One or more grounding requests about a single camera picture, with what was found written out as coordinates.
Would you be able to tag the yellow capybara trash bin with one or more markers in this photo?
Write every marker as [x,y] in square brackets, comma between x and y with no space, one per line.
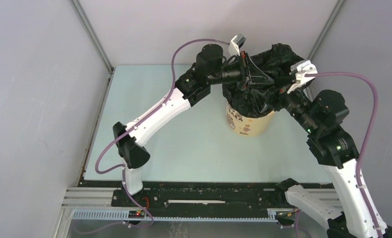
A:
[245,126]

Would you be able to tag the black plastic trash bag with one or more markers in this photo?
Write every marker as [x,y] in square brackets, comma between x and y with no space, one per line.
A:
[254,99]

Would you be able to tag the left aluminium corner post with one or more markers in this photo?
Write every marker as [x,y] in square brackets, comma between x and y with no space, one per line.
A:
[89,30]

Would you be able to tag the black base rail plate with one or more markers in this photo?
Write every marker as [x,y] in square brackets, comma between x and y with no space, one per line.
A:
[207,199]

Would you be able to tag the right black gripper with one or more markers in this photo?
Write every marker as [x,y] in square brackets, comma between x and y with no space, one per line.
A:
[282,94]

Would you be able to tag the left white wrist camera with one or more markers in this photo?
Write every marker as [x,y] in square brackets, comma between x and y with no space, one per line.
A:
[236,44]

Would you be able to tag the right small circuit board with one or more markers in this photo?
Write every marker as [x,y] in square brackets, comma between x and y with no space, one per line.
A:
[285,214]

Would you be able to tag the right aluminium corner post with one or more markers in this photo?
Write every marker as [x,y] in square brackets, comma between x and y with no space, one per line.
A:
[335,12]

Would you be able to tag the small circuit board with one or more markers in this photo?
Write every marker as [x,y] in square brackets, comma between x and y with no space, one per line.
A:
[136,214]
[285,214]

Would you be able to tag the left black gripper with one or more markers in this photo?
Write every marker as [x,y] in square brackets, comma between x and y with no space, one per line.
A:
[244,63]

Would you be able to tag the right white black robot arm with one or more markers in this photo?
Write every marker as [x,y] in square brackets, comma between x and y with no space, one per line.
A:
[336,152]

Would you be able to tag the left small circuit board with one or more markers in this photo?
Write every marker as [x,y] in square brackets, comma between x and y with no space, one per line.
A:
[136,214]

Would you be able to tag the white slotted cable duct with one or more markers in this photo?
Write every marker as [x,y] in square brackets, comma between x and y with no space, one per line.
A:
[124,215]

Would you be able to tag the aluminium corner post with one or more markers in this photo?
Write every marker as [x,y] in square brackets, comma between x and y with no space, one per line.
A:
[335,12]
[89,30]

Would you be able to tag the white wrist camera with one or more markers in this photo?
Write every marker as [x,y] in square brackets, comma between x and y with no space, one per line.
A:
[236,44]
[301,70]

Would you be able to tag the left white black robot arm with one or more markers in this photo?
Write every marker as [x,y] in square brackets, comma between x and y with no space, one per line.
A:
[210,68]

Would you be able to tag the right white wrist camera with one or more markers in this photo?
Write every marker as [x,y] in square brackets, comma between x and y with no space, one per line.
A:
[301,70]

